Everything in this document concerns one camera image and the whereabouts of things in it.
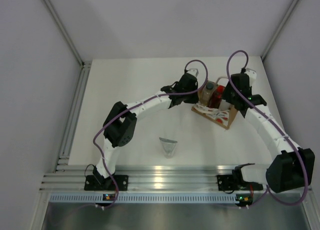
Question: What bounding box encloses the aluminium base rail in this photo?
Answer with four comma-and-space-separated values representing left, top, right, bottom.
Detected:
39, 164, 234, 192

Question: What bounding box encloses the white bottle grey cap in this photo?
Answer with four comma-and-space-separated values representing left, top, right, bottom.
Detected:
218, 99, 231, 111

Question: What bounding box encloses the burlap watermelon canvas bag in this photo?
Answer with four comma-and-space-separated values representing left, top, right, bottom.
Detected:
191, 76, 238, 131

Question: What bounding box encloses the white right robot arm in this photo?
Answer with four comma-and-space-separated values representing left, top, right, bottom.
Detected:
222, 73, 315, 193

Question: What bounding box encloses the clear silver tube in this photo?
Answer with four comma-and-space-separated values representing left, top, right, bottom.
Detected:
159, 137, 178, 159

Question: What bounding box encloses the clear bottle grey cap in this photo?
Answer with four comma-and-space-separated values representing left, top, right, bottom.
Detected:
200, 81, 218, 106

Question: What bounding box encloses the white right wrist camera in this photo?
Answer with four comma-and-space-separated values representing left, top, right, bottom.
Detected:
244, 68, 257, 86

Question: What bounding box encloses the aluminium frame post right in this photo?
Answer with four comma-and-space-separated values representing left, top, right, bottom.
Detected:
260, 0, 302, 62

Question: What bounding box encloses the slotted grey cable duct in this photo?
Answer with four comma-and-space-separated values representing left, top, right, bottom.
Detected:
49, 192, 242, 204

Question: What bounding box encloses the red liquid bottle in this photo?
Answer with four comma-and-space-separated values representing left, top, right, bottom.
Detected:
208, 85, 225, 109

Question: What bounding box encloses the aluminium frame post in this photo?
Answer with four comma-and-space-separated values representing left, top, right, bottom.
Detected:
260, 0, 302, 62
41, 0, 84, 68

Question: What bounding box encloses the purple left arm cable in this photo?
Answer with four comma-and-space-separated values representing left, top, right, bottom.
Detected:
92, 59, 210, 211

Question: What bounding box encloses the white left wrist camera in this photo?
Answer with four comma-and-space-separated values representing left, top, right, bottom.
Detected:
185, 68, 199, 78

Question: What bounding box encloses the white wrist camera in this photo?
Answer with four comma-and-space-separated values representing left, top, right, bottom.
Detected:
244, 68, 257, 86
185, 68, 199, 78

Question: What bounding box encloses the aluminium frame post left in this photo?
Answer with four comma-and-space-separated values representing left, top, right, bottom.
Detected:
41, 0, 84, 68

